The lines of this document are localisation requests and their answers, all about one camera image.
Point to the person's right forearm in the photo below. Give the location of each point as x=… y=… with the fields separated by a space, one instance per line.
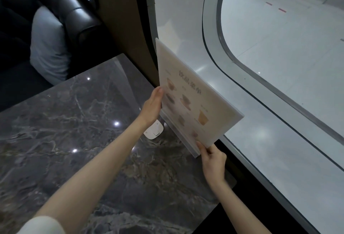
x=236 y=209

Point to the person's right hand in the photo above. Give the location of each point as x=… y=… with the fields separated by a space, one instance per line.
x=213 y=164

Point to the person's right thumb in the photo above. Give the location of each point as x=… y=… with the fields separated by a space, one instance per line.
x=201 y=148

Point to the person's left fingers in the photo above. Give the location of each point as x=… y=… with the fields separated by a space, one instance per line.
x=158 y=95

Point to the acrylic drinks menu stand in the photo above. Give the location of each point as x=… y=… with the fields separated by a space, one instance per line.
x=193 y=102

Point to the white sleeve cuff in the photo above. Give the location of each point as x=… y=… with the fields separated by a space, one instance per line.
x=40 y=225

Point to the grey cushion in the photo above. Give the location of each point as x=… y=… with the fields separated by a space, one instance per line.
x=48 y=45

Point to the black leather sofa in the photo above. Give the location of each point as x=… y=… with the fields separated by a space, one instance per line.
x=40 y=21

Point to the person's left forearm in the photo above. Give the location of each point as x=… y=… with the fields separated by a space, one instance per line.
x=91 y=172

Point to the person's left hand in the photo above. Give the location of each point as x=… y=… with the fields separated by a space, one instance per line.
x=151 y=107

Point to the white square call button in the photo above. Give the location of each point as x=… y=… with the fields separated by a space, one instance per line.
x=153 y=130

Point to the curved window frame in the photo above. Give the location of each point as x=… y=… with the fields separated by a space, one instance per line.
x=242 y=62

